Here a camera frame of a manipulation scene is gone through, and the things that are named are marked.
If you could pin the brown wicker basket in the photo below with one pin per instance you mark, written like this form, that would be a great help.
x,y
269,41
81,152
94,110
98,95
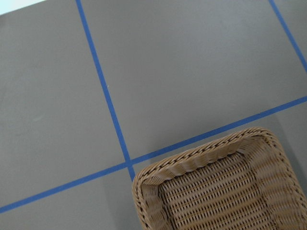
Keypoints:
x,y
243,181

